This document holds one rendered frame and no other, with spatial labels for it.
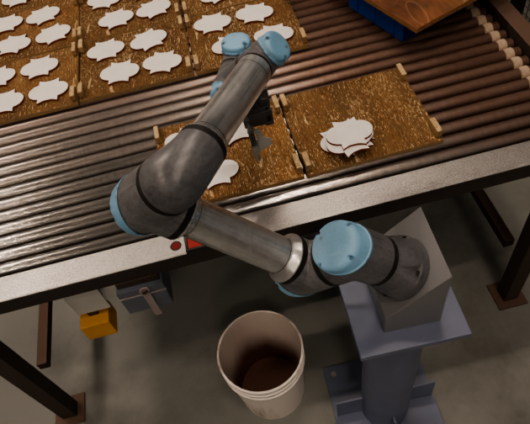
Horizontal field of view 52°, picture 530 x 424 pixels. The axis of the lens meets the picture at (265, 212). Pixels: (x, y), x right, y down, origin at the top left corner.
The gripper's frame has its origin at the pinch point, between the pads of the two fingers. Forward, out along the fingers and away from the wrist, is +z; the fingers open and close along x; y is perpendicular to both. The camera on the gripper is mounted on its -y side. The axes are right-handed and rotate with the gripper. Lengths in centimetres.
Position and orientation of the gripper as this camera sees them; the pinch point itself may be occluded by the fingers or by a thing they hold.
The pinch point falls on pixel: (251, 144)
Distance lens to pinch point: 158.4
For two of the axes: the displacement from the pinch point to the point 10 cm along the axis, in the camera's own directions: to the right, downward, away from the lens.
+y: 9.6, -2.7, 0.2
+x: -2.3, -7.6, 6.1
